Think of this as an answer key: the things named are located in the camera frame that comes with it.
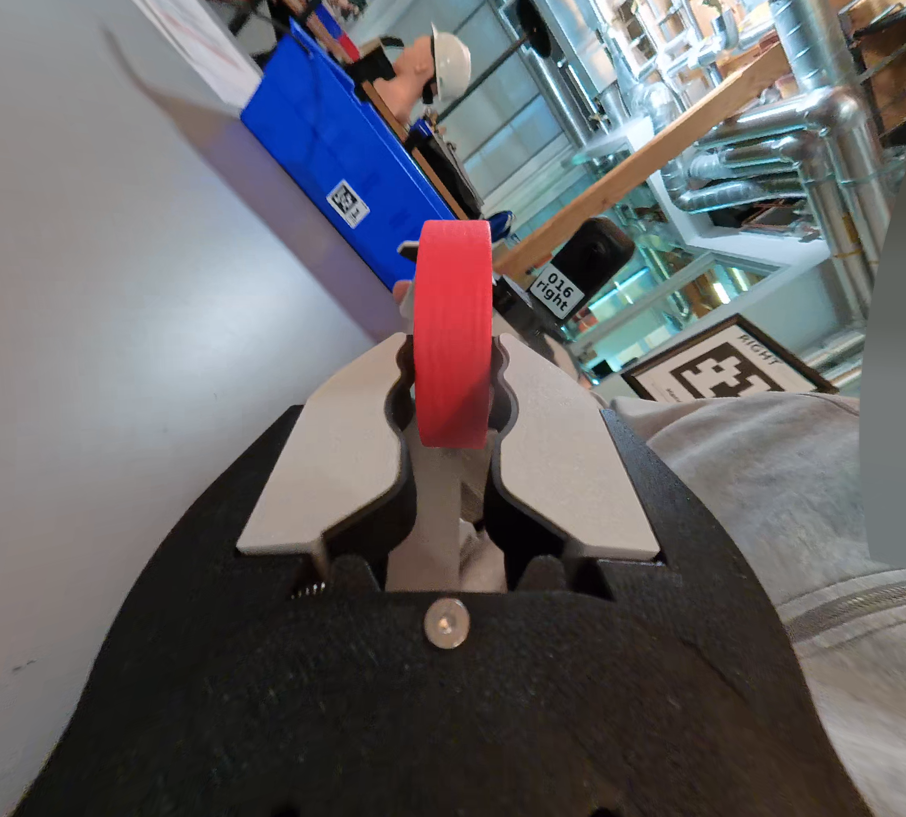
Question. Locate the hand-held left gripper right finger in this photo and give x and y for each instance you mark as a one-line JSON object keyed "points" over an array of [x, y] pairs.
{"points": [[566, 463]]}

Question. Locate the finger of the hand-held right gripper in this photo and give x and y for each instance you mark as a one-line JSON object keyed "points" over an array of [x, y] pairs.
{"points": [[404, 299], [527, 334]]}

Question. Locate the framed black-white marker sign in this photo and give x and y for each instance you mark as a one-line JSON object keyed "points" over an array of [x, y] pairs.
{"points": [[729, 371]]}

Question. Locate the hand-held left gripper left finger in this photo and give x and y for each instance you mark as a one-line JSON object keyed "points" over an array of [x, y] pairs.
{"points": [[340, 449]]}

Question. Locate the red tape roll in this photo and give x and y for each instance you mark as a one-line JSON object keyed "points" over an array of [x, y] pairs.
{"points": [[453, 336]]}

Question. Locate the white hard hat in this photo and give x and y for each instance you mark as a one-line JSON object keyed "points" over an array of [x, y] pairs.
{"points": [[453, 63]]}

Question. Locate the blue plastic bin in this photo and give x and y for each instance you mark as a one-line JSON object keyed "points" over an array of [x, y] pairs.
{"points": [[333, 138]]}

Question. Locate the silver metal duct pipes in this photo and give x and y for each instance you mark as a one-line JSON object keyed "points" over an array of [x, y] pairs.
{"points": [[800, 145]]}

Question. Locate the white paper sheet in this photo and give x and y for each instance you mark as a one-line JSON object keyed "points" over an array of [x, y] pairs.
{"points": [[170, 3]]}

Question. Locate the long wooden beam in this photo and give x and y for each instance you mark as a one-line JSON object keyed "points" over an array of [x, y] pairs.
{"points": [[637, 159]]}

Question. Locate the mannequin head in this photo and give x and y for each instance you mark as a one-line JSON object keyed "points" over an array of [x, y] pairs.
{"points": [[414, 77]]}

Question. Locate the black disc on rod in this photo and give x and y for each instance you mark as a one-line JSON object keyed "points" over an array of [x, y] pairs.
{"points": [[534, 26]]}

